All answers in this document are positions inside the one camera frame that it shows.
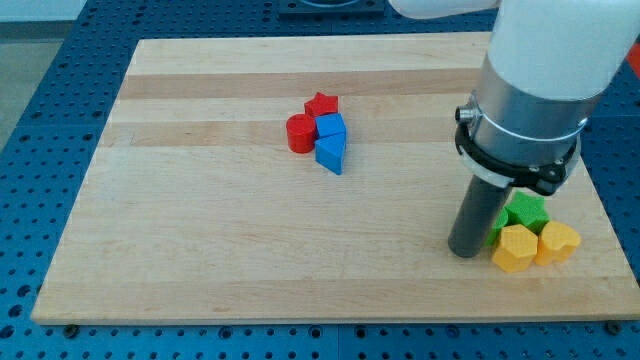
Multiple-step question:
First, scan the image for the blue cube block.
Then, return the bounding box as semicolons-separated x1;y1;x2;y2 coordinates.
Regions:
315;113;347;138

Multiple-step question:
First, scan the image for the blue triangle block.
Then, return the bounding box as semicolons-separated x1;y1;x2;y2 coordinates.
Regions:
315;133;346;175

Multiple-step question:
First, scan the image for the red cylinder block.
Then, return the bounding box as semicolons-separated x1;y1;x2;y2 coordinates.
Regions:
286;114;317;154

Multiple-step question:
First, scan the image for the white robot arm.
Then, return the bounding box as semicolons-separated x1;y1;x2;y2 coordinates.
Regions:
390;0;639;196

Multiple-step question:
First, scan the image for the yellow heart block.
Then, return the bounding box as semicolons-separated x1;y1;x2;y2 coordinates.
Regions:
534;221;582;266

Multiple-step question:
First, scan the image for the wooden board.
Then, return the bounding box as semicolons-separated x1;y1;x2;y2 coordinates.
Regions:
31;32;639;325

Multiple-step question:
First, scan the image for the yellow pentagon block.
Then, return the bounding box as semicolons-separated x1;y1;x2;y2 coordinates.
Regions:
491;224;538;273

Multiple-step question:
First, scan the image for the green star block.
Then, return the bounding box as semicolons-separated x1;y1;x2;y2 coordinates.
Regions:
505;191;550;234

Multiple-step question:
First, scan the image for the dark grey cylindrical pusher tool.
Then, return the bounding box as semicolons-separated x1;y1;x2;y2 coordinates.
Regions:
448;176;511;258

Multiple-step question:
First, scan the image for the red star block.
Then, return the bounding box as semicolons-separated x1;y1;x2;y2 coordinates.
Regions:
304;92;339;117

